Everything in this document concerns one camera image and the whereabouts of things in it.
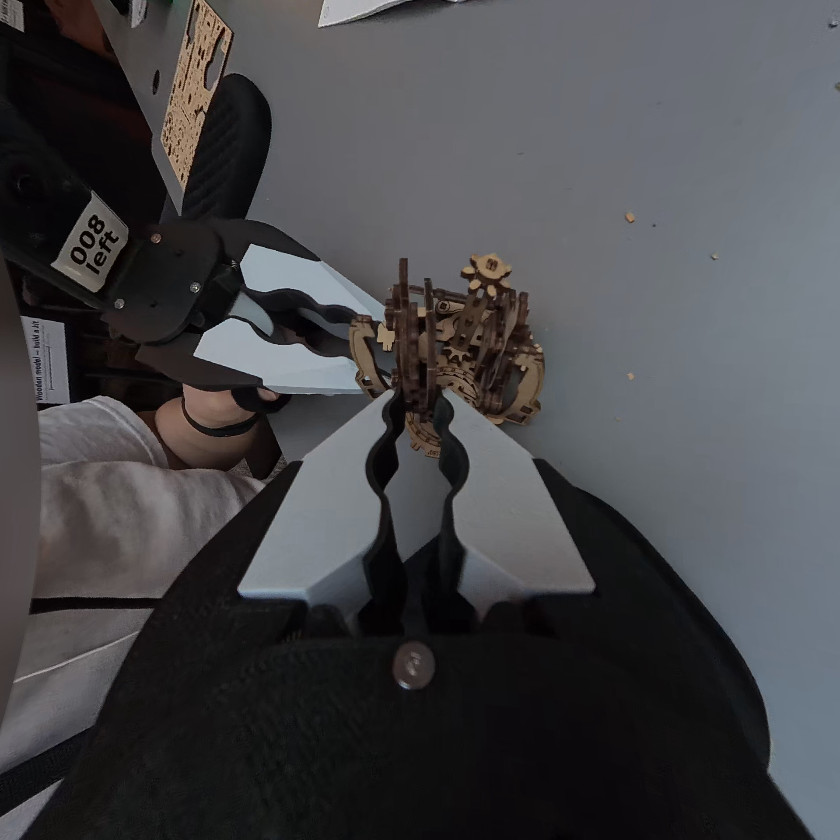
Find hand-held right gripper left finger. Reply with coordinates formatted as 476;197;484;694
238;387;414;634

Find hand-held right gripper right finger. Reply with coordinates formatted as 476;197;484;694
423;388;598;632

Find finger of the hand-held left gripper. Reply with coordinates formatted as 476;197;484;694
233;244;389;342
193;318;370;395

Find brown wooden mechanical model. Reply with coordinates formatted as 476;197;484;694
382;252;547;462

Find white model kit box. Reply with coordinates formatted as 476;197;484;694
20;315;88;406

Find laser-cut plywood parts sheet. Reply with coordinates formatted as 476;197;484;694
161;0;235;193

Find person's left hand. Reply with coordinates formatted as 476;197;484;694
182;385;262;429

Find dark woven fabric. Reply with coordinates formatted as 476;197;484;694
226;427;290;483

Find person's white-shirted torso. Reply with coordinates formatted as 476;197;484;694
0;459;290;840

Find white instruction booklet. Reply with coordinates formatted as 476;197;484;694
318;0;421;28

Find scattered wood crumbs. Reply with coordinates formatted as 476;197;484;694
610;79;840;424

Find black strap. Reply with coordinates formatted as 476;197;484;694
29;596;166;615
0;725;97;799

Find grey rounded post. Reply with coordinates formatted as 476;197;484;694
0;259;42;729

